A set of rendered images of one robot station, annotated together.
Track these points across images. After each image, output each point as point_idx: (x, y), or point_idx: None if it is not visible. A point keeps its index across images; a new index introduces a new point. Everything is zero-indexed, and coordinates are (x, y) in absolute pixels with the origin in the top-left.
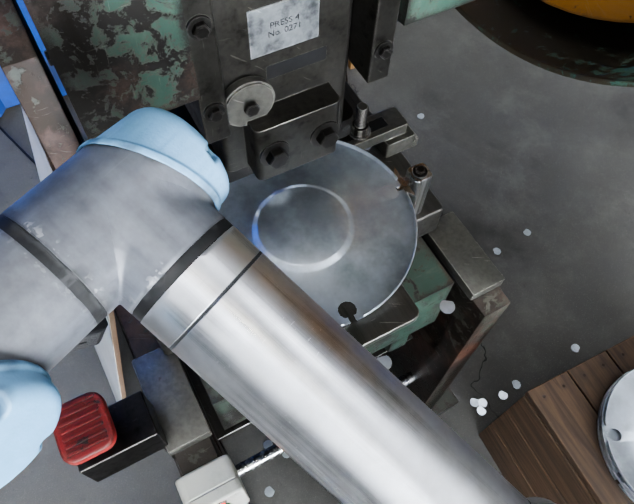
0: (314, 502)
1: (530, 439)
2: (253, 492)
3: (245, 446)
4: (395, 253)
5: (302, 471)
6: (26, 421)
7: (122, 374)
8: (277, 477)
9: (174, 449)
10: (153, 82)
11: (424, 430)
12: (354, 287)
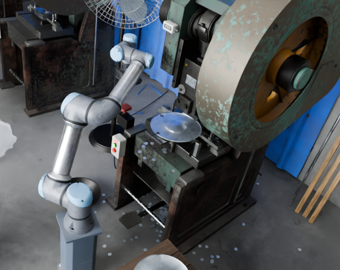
0: (122, 225)
1: None
2: (122, 209)
3: (136, 205)
4: (174, 139)
5: None
6: (118, 55)
7: None
8: None
9: (125, 130)
10: (168, 67)
11: (125, 84)
12: (163, 133)
